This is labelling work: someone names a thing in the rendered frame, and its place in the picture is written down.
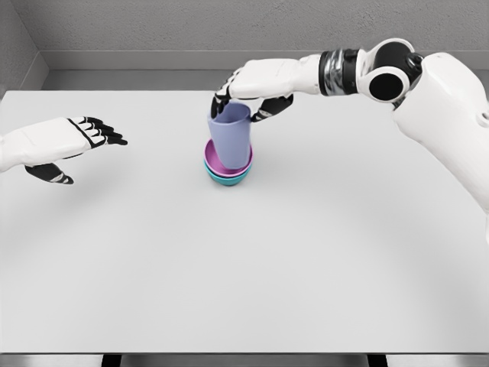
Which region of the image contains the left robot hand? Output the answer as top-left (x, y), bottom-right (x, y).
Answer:
top-left (15, 116), bottom-right (129, 186)

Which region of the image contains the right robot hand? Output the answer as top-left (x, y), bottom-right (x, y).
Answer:
top-left (210, 58), bottom-right (303, 123)

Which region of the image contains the lavender blue cup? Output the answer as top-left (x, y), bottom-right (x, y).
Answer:
top-left (207, 102), bottom-right (252, 171)

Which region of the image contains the purple bowl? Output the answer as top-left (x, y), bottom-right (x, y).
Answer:
top-left (204, 138), bottom-right (254, 178)

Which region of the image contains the teal bowl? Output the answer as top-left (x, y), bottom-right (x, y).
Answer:
top-left (203, 159), bottom-right (254, 188)

